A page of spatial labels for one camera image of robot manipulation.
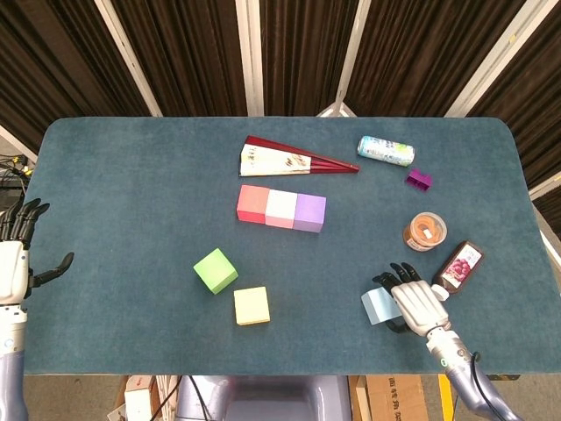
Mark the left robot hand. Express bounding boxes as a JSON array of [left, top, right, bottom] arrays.
[[0, 197, 75, 306]]

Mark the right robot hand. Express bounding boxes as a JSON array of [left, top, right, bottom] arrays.
[[372, 261, 452, 338]]

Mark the light blue cube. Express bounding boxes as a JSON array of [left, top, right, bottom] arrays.
[[360, 287, 402, 326]]

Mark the purple cube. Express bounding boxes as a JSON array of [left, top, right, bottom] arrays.
[[292, 192, 328, 233]]

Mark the red cube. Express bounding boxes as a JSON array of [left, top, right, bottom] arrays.
[[236, 184, 271, 225]]

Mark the brown bottle with grape label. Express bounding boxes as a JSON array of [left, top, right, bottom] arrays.
[[431, 239, 486, 302]]

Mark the clear tub of rubber bands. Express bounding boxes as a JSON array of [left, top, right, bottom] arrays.
[[401, 211, 449, 253]]

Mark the brown cardboard box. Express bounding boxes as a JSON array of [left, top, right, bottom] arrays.
[[366, 375, 429, 421]]

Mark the wooden plank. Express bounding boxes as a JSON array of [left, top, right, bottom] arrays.
[[353, 375, 373, 421]]

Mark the small purple plastic brick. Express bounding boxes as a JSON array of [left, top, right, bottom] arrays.
[[405, 168, 434, 194]]

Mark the teal felt table cover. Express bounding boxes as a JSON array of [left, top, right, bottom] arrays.
[[6, 116, 552, 377]]

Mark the printed drink can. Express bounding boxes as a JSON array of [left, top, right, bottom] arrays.
[[357, 135, 416, 168]]

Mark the yellow cube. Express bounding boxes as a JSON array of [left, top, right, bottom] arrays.
[[232, 286, 272, 327]]

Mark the pink cube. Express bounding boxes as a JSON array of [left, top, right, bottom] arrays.
[[264, 189, 299, 229]]

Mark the grey robot torso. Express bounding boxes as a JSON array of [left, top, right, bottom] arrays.
[[174, 375, 354, 421]]

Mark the white cardboard box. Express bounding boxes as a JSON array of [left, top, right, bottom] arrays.
[[107, 375, 181, 421]]

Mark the green cube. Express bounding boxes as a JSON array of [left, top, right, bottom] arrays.
[[193, 247, 240, 296]]

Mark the red folding paper fan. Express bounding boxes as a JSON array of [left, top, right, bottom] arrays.
[[238, 134, 361, 178]]

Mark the dark brown curtain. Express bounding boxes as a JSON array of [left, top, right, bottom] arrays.
[[0, 0, 561, 229]]

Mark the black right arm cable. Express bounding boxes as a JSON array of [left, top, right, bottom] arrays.
[[467, 350, 505, 421]]

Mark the black cable bundle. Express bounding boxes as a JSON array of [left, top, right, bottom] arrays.
[[0, 153, 32, 210]]

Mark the white partition frame post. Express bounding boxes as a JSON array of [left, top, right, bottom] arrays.
[[444, 0, 538, 118], [0, 125, 39, 163], [94, 0, 163, 118], [235, 0, 266, 118], [528, 175, 561, 203], [315, 0, 373, 118]]

